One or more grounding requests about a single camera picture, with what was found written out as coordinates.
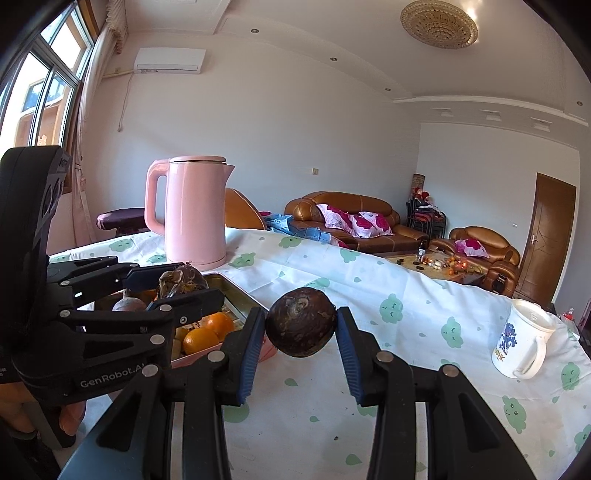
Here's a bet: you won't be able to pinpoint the pink metal tin box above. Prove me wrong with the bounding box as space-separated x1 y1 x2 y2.
95 272 278 370

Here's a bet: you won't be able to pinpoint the blue clothes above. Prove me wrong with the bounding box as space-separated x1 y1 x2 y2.
259 211 345 247

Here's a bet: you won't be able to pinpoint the wooden coffee table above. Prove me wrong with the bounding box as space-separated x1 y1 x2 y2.
385 249 492 287

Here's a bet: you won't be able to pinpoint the pink floral pillow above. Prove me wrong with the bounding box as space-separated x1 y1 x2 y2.
455 239 489 258
316 203 358 232
346 211 394 238

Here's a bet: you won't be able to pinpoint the brown leather armchair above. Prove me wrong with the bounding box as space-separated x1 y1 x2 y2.
431 226 521 298

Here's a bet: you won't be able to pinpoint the stacked dark chairs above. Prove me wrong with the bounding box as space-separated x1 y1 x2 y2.
406 196 448 238

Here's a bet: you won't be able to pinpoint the white floral mug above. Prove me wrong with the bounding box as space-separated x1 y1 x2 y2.
491 298 557 380

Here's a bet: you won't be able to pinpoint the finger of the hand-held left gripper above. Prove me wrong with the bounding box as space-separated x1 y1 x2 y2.
58 288 225 352
48 256 164 301

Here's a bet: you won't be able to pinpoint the round golden ceiling lamp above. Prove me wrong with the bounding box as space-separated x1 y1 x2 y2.
400 0 479 49

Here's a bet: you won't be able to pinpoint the brown wooden door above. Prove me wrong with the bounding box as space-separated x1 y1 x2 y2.
513 172 578 303

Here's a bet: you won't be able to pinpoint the purple cushioned stool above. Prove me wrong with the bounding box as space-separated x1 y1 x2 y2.
96 208 147 238

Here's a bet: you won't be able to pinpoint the person's left hand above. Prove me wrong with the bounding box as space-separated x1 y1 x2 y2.
0 381 86 437

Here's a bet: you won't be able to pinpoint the wooden chair back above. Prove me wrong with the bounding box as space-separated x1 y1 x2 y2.
225 188 269 230

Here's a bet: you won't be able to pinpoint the pink electric kettle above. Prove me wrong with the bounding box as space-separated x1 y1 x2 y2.
145 156 236 271

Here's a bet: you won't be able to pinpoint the sheer curtain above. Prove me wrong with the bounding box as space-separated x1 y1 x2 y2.
46 0 130 252

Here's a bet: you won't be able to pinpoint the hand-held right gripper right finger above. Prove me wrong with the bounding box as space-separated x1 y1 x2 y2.
335 307 536 480

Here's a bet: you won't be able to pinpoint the white air conditioner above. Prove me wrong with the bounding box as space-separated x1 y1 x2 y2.
133 47 207 75

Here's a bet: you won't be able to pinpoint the dark water chestnut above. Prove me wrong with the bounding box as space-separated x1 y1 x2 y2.
265 287 338 357
157 263 211 301

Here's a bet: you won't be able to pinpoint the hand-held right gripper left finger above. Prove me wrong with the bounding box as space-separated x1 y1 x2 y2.
60 307 267 480

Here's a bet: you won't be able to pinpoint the brown leather sofa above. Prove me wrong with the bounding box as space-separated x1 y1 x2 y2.
284 191 430 254

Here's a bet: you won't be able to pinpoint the window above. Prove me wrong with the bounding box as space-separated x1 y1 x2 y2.
0 0 100 148

